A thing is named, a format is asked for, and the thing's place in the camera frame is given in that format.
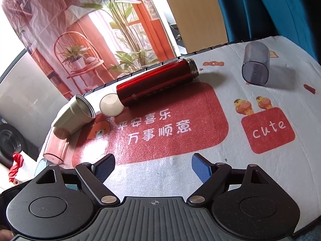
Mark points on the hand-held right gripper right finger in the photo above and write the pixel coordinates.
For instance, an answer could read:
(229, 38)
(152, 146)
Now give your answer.
(200, 167)

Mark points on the sage green cup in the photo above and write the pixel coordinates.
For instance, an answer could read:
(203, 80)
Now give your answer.
(67, 118)

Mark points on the wooden board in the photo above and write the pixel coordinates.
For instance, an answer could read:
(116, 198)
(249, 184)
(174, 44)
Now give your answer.
(195, 10)

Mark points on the wall poster with plants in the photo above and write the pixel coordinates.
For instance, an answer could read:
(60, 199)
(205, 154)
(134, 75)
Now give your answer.
(75, 30)

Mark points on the white cabinet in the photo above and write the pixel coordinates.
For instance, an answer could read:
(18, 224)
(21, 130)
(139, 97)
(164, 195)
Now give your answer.
(30, 85)

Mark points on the printed red and white mat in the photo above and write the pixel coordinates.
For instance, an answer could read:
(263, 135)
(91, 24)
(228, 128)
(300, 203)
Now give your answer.
(175, 135)

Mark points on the black round appliance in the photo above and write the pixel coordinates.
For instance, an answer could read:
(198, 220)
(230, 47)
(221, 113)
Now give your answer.
(11, 143)

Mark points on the light blue object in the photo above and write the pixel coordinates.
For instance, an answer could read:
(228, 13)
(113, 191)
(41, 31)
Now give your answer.
(41, 167)

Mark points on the red cloth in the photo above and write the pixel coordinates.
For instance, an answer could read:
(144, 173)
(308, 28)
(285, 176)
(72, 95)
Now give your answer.
(16, 167)

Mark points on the grey transparent cup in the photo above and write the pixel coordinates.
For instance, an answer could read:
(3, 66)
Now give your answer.
(255, 65)

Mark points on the red metal thermos bottle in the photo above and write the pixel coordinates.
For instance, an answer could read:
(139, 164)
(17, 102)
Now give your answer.
(155, 80)

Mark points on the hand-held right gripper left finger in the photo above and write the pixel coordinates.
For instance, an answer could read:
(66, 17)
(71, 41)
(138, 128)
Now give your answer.
(105, 167)

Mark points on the pink transparent cup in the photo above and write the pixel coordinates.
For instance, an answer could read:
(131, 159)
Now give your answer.
(56, 145)

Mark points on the cream white cup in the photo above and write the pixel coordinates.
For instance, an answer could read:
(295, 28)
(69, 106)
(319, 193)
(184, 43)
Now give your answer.
(110, 105)

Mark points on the blue curtain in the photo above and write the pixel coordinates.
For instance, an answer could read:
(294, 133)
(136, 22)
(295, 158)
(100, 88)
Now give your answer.
(263, 5)

